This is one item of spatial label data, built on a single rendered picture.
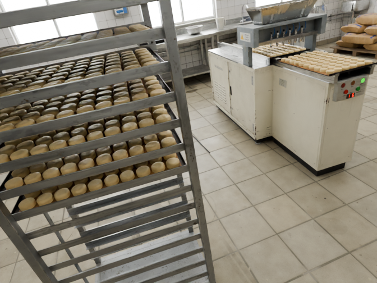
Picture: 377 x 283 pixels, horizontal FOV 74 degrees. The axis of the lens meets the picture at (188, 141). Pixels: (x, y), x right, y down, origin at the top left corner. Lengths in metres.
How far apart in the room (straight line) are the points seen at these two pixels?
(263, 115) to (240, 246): 1.35
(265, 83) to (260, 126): 0.44
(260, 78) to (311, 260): 1.54
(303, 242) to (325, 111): 0.93
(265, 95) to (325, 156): 0.79
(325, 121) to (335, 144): 0.27
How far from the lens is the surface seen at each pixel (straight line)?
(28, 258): 1.08
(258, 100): 2.55
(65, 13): 0.73
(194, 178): 0.89
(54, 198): 1.01
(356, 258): 1.93
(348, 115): 2.25
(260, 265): 1.78
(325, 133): 2.18
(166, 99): 0.77
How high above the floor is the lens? 1.48
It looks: 29 degrees down
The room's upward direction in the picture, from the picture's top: 10 degrees counter-clockwise
